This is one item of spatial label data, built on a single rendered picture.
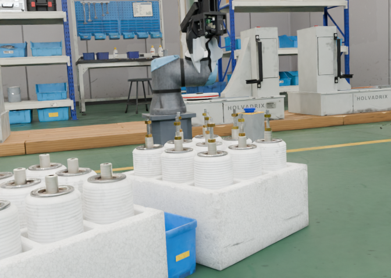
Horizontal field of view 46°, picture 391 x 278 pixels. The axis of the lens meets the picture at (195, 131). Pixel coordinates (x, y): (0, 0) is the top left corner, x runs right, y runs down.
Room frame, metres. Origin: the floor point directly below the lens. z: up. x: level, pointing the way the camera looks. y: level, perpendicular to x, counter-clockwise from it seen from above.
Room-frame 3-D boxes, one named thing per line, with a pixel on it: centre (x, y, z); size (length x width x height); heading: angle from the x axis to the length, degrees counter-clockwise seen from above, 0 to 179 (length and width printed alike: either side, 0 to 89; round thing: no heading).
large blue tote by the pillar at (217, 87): (6.06, -0.16, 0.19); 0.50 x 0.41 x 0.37; 21
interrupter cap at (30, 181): (0.87, 0.34, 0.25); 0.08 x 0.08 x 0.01
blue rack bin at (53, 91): (5.83, 1.80, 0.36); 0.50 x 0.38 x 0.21; 17
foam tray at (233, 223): (1.26, -0.04, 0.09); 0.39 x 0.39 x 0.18; 46
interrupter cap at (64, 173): (0.96, 0.26, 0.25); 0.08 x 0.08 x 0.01
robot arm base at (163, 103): (1.85, 0.11, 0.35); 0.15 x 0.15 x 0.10
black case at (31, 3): (5.79, 1.82, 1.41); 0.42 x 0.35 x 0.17; 18
